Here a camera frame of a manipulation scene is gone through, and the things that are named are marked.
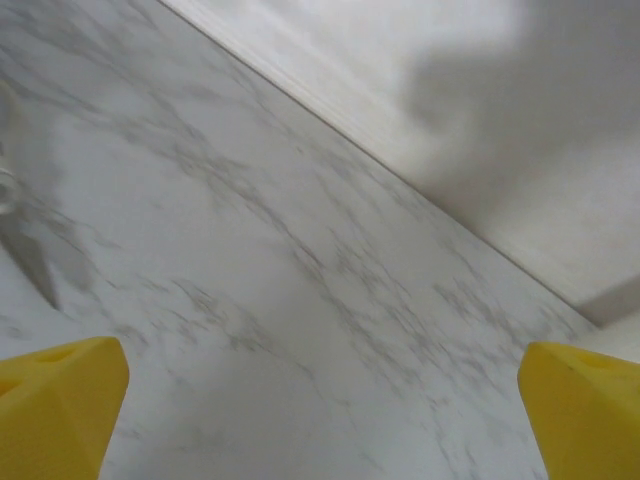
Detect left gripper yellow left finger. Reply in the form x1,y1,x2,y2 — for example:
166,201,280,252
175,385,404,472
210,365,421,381
0,336,131,480

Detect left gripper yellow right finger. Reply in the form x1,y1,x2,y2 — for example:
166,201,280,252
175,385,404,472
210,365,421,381
517,340,640,480

